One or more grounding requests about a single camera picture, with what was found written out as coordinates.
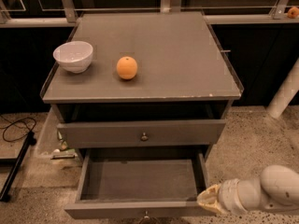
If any grey wooden drawer cabinet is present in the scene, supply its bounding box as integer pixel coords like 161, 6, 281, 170
39, 11, 244, 161

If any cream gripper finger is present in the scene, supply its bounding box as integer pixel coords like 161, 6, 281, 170
202, 203, 227, 215
197, 185, 221, 205

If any small orange on ledge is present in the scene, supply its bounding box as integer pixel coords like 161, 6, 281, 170
287, 7, 299, 19

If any grey drawer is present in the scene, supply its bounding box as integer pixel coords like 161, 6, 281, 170
64, 147, 211, 219
57, 119, 225, 148

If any black cable on floor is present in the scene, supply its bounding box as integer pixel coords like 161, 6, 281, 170
0, 113, 38, 143

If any white ceramic bowl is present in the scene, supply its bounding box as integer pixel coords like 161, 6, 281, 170
53, 41, 93, 73

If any orange fruit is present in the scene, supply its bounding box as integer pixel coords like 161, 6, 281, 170
117, 56, 138, 80

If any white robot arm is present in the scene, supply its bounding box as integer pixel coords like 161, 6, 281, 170
197, 164, 299, 216

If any grey top drawer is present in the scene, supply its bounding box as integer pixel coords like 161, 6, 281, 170
57, 119, 225, 148

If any round metal top drawer knob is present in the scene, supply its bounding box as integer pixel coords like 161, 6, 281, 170
140, 133, 149, 142

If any clutter beside cabinet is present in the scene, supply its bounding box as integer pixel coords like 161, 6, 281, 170
51, 132, 76, 160

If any black metal floor bar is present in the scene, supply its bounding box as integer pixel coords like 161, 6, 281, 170
0, 131, 36, 203

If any metal middle drawer knob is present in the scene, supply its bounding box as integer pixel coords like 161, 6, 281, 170
139, 212, 151, 224

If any metal window frame rail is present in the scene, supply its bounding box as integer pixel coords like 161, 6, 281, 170
0, 0, 299, 27

